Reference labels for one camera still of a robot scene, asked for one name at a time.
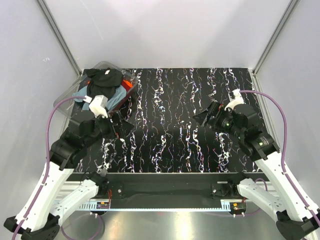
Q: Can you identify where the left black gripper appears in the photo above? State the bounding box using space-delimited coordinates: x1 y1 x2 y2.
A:
84 110 135 147

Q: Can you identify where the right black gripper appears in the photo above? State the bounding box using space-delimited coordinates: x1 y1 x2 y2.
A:
192 100 244 140

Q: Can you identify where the black t shirt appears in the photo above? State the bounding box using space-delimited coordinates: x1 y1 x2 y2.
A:
86 68 123 99

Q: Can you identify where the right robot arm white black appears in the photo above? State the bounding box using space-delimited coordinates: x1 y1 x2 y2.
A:
193 102 320 240

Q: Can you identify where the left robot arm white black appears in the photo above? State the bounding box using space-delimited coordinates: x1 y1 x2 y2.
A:
3 110 134 240

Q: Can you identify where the light blue t shirt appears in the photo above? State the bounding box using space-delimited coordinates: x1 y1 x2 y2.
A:
72 85 127 111

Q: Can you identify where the orange t shirt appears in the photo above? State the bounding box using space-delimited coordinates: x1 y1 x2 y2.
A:
87 79 133 90

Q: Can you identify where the black marbled table mat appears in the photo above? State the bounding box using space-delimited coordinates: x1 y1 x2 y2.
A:
75 67 259 173

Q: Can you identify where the clear plastic bin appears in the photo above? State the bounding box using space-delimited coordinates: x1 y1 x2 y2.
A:
53 61 139 120

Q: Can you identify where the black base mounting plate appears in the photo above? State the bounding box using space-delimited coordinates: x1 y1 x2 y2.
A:
74 172 258 210

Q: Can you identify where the left orange black connector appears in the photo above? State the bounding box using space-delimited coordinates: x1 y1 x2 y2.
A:
96 201 110 210

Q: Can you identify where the orange black connector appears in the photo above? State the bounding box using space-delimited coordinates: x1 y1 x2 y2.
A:
230 202 247 212
96 201 110 210

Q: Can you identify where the right orange black connector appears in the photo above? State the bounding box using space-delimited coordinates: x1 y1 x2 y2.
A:
230 202 247 212

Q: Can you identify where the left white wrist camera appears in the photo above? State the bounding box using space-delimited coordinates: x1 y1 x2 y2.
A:
84 95 109 119

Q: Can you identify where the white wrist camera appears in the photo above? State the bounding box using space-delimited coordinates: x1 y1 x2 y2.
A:
84 95 109 119
224 89 244 111

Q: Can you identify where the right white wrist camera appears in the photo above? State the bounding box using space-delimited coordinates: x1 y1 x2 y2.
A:
224 89 244 111

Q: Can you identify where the aluminium rail crossbar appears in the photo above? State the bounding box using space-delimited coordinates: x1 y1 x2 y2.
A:
57 181 276 201

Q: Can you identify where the white slotted cable duct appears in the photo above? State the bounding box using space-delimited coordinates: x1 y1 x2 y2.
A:
77 201 231 213

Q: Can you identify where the left aluminium frame post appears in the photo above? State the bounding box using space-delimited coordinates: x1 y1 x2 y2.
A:
36 0 82 77

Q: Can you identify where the aluminium frame post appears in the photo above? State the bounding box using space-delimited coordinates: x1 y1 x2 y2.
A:
36 0 82 77
252 0 300 76

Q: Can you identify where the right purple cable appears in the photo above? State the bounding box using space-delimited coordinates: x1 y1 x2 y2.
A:
239 89 320 227

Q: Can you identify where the right aluminium frame post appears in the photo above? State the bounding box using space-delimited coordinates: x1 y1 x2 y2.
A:
252 0 300 76

